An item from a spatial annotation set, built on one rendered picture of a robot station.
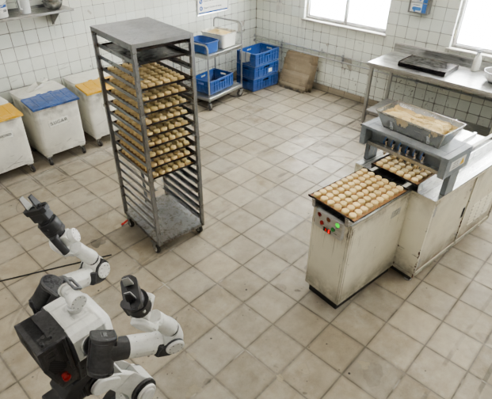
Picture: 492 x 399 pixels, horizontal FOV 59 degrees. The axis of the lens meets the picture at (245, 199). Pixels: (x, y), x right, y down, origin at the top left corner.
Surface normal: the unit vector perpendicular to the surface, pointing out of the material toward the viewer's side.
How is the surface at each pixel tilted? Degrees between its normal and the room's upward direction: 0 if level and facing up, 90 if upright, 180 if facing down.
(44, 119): 91
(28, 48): 90
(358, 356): 0
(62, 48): 90
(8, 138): 92
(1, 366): 0
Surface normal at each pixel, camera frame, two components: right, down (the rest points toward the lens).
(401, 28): -0.69, 0.41
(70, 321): 0.00, -0.82
